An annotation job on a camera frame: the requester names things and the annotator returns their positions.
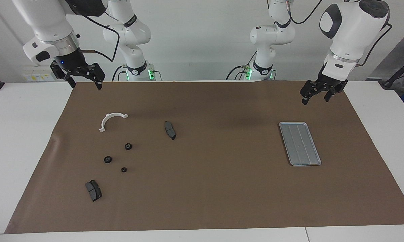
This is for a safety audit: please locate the white wall socket box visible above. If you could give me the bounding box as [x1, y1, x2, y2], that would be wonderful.
[22, 65, 54, 82]

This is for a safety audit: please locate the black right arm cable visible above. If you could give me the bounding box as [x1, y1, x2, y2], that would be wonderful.
[66, 0, 121, 63]

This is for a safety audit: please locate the grey metal tray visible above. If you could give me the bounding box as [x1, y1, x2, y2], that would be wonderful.
[279, 122, 322, 166]

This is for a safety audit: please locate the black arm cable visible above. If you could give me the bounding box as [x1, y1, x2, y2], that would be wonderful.
[287, 0, 393, 67]
[66, 0, 121, 63]

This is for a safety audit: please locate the black stand pole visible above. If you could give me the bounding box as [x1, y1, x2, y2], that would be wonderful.
[380, 55, 404, 89]

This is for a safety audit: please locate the white curved plastic bracket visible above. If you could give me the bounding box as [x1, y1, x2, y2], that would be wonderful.
[99, 113, 129, 133]

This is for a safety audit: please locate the grey metal panel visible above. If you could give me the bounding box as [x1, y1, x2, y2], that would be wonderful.
[367, 32, 404, 81]

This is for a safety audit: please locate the brown table mat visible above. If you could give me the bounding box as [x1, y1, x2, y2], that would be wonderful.
[4, 80, 404, 234]

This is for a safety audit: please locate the dark grey brake pad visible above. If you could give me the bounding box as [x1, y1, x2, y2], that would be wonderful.
[164, 121, 177, 140]
[85, 180, 102, 202]

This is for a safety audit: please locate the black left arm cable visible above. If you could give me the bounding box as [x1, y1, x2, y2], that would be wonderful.
[287, 0, 393, 67]

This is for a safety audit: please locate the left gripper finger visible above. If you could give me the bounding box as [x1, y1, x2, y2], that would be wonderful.
[301, 82, 315, 105]
[324, 88, 338, 102]

